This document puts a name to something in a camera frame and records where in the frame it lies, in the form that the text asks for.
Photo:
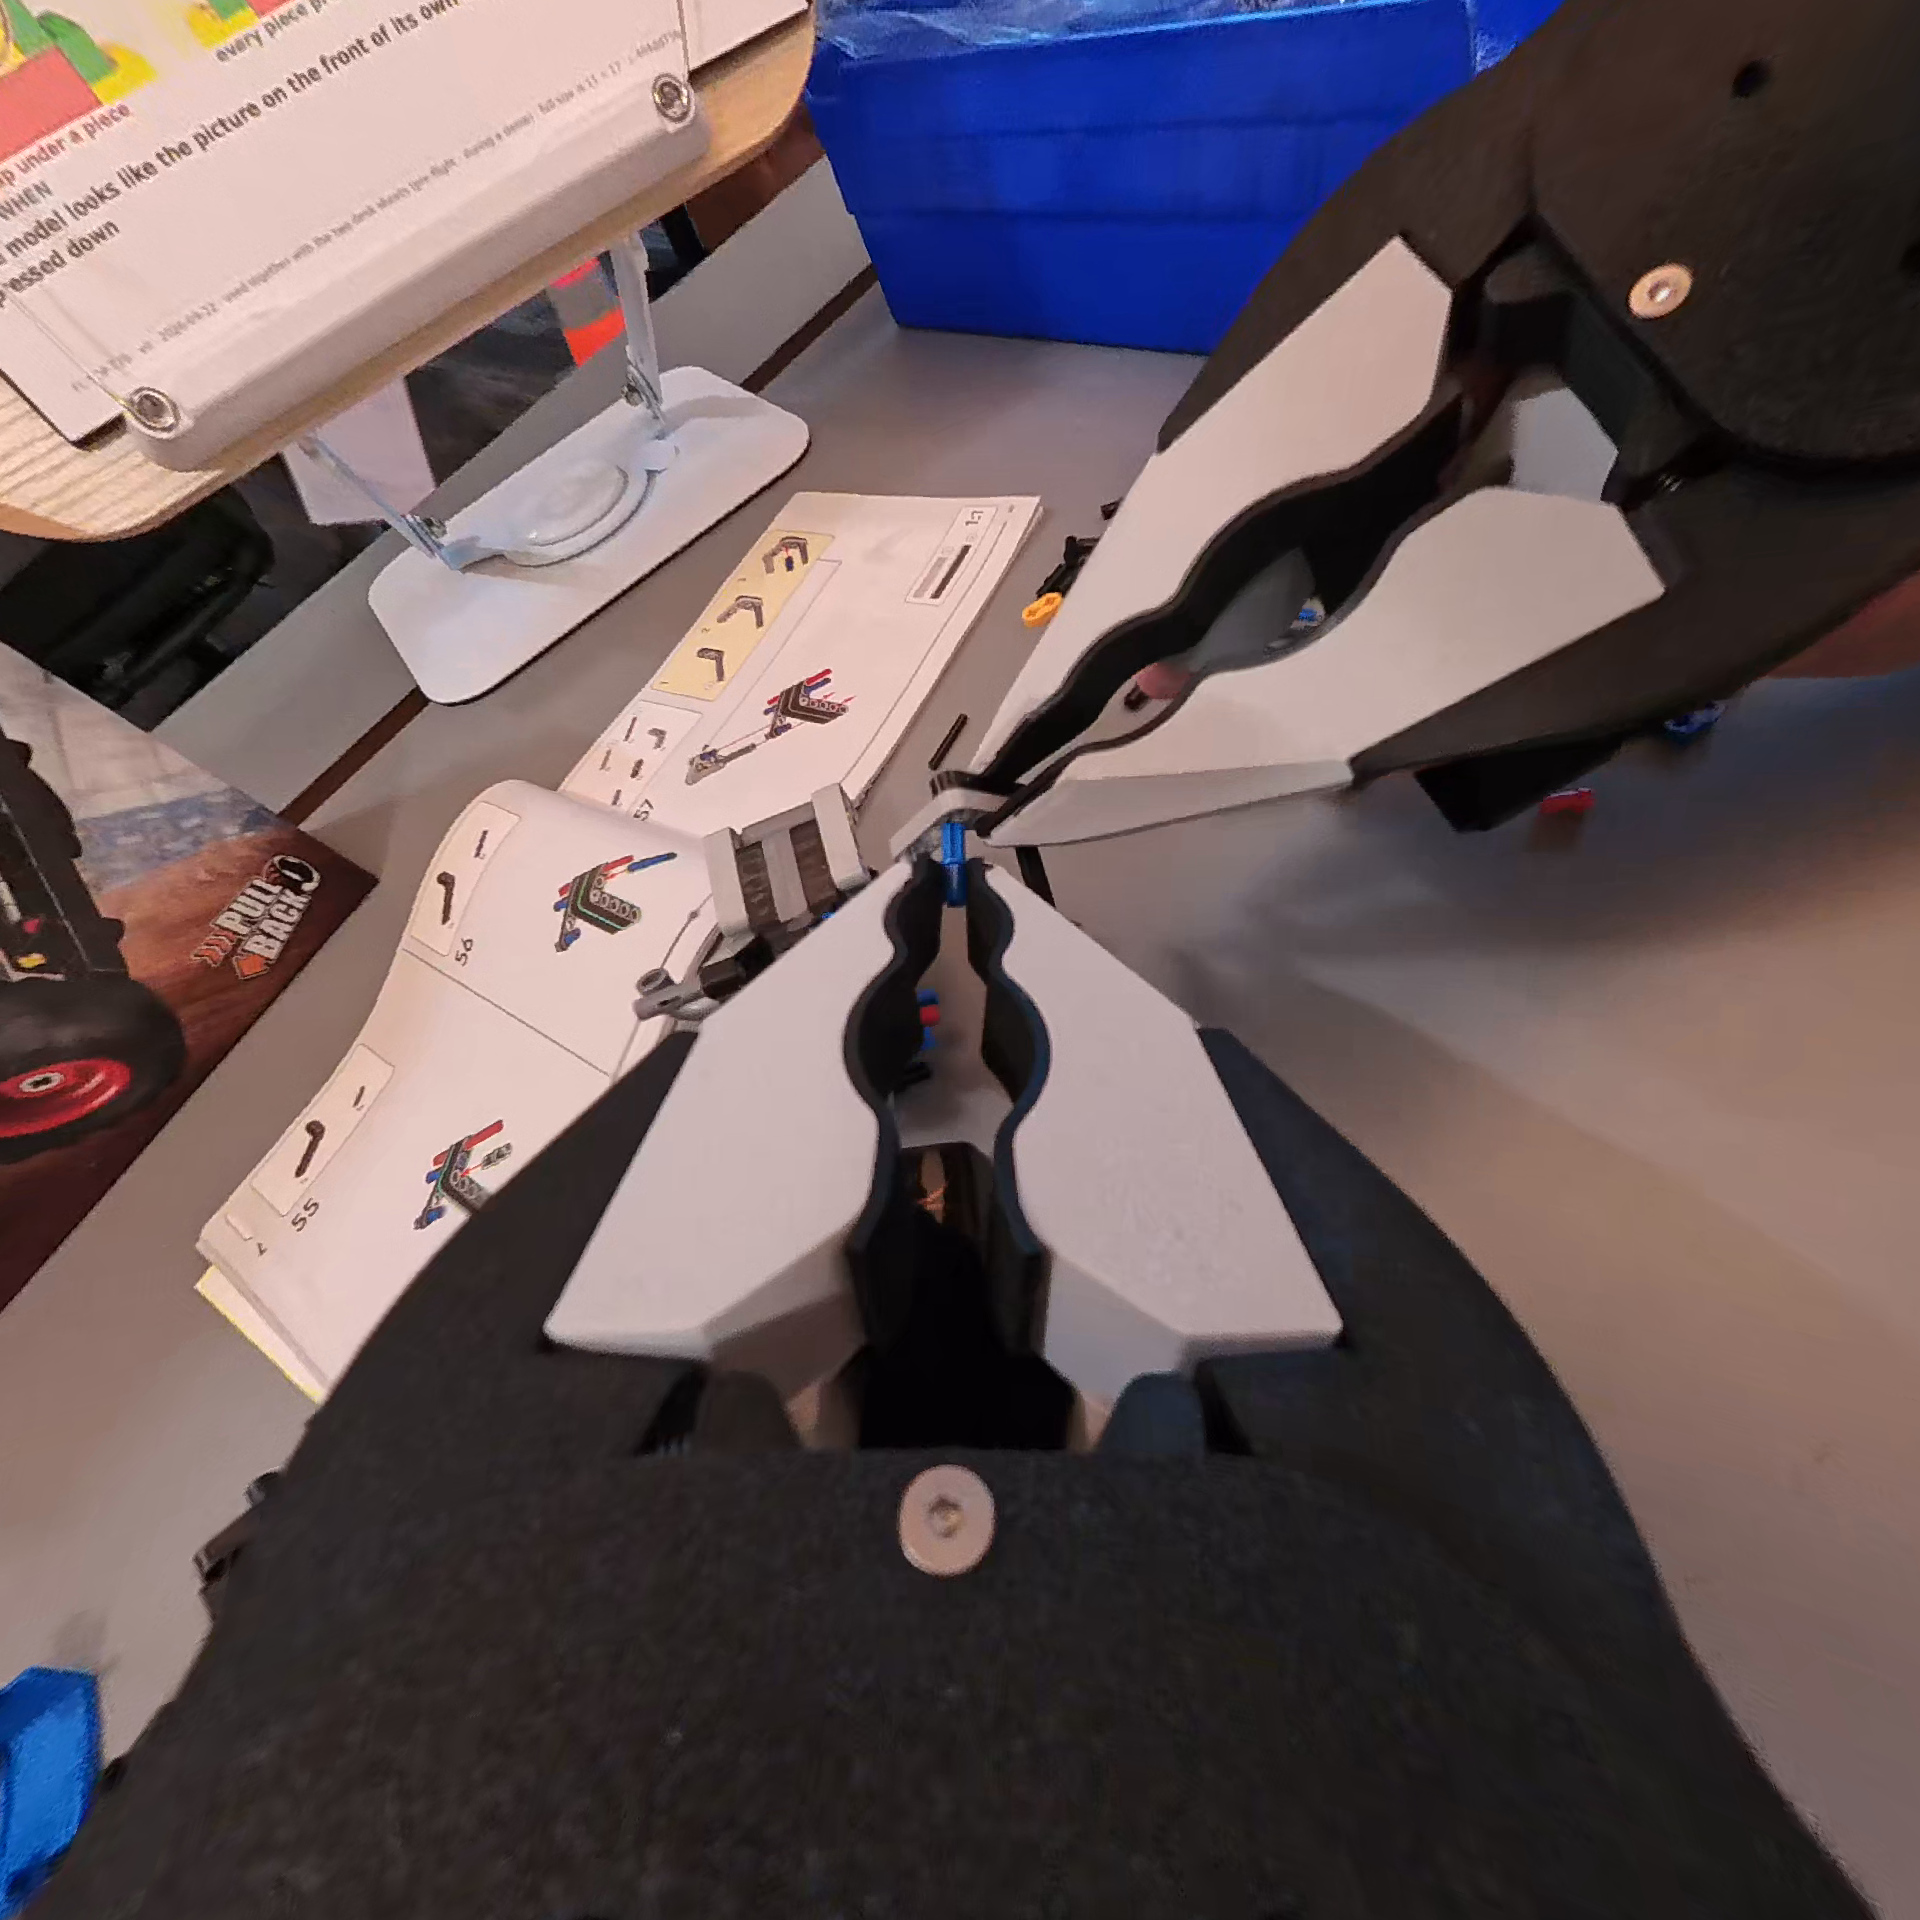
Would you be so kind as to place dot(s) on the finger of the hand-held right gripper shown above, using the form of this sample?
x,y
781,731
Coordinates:
x,y
1442,661
1274,405

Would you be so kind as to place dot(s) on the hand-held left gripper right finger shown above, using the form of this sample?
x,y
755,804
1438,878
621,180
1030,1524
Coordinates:
x,y
1170,1185

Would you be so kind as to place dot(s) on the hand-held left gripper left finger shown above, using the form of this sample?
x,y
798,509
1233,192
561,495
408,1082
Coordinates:
x,y
719,1185

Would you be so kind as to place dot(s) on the grey lego assembly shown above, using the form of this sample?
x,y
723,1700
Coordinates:
x,y
780,872

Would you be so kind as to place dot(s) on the person's right forearm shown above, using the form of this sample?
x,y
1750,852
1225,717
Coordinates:
x,y
1859,634

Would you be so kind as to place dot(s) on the black lego pieces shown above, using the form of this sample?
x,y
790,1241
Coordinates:
x,y
1076,557

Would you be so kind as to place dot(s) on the blue lego piece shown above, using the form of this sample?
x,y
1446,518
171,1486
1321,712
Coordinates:
x,y
1688,722

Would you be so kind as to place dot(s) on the white lego instruction booklet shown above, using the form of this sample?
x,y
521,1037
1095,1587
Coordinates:
x,y
883,602

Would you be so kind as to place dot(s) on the monster truck lego box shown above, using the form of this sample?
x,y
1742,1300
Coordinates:
x,y
148,899

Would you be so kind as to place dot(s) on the blue plastic bin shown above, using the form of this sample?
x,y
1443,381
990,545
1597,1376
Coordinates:
x,y
1126,180

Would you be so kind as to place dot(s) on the white metal stand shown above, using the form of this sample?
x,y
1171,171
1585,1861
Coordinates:
x,y
707,433

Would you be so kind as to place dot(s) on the orange red object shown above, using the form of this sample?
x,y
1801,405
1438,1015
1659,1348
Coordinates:
x,y
587,314

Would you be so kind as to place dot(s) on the black chair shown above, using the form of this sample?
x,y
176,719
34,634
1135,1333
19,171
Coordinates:
x,y
106,602

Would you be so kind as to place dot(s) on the blue plastic part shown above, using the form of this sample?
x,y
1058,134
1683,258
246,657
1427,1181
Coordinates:
x,y
43,1754

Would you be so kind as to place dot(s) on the white framed instruction sign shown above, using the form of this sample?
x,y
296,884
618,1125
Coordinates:
x,y
374,165

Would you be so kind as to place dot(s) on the light wooden board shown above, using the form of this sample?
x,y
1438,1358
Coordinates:
x,y
77,498

